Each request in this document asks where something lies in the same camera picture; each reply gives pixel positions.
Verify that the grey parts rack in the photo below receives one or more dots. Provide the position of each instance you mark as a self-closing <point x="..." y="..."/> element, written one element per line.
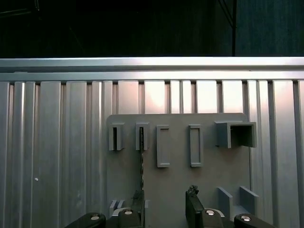
<point x="178" y="180"/>

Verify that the RAM stick with blue label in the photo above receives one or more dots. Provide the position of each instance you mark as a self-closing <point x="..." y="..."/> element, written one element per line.
<point x="142" y="166"/>

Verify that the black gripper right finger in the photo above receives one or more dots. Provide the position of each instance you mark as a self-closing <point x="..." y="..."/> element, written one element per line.
<point x="194" y="209"/>

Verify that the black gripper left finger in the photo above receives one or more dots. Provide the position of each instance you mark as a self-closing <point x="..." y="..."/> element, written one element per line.
<point x="128" y="218"/>

